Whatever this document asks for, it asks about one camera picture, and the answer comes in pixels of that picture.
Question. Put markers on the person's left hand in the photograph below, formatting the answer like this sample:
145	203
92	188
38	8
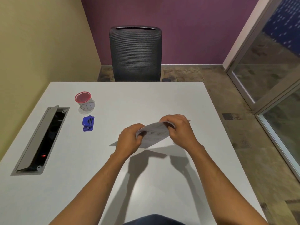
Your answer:
127	140

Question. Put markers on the person's right hand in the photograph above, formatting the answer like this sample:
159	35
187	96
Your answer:
181	131

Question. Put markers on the person's right thumb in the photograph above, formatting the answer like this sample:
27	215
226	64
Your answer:
169	125

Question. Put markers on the person's left thumb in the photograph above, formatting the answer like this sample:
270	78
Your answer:
141	126

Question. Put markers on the white printed paper sheet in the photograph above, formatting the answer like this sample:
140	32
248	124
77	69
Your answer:
154	135

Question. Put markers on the person's left forearm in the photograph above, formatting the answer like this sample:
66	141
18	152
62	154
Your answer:
91	189

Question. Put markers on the person's right forearm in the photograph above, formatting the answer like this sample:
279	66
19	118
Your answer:
222	185

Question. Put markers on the blue stapler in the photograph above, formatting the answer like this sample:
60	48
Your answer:
88	123

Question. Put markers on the clear cup with red rim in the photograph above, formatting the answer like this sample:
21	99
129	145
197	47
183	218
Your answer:
84	102

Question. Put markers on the dark grey mesh office chair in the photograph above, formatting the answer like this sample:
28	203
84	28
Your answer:
135	53

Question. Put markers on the person's dark blue clothing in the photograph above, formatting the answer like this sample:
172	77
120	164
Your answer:
154	220

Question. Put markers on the glass door with metal frame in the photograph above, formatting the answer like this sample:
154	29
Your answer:
269	86

